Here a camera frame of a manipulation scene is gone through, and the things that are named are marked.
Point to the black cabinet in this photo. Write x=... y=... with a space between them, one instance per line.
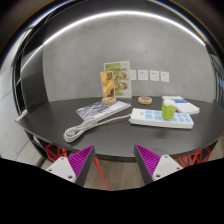
x=31 y=80

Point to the blue and white booklet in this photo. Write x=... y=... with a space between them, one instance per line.
x=178 y=99

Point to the white power strip, blue sockets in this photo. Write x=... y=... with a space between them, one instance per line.
x=146 y=117

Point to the red metal table base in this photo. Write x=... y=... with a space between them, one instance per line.
x=193 y=158

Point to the green menu sign stand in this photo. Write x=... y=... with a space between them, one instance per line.
x=122 y=78

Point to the green and white charger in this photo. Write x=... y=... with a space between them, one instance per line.
x=168 y=111

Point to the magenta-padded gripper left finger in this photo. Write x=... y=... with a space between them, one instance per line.
x=62 y=166

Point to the curved white light strip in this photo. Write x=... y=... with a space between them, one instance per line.
x=113 y=14

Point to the black-framed glass partition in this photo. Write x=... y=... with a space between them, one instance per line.
x=218 y=80

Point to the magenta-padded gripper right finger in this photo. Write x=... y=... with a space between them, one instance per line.
x=165 y=165

